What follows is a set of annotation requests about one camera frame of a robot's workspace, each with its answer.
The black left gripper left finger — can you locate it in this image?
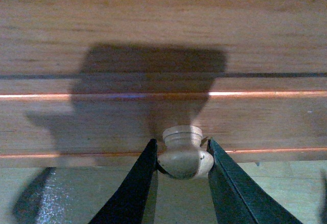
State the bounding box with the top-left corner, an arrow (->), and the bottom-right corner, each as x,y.
90,139 -> 157,223

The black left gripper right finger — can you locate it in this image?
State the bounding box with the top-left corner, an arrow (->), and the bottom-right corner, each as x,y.
207,139 -> 301,223

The wooden drawer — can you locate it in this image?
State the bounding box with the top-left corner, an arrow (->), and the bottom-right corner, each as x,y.
1,0 -> 326,168

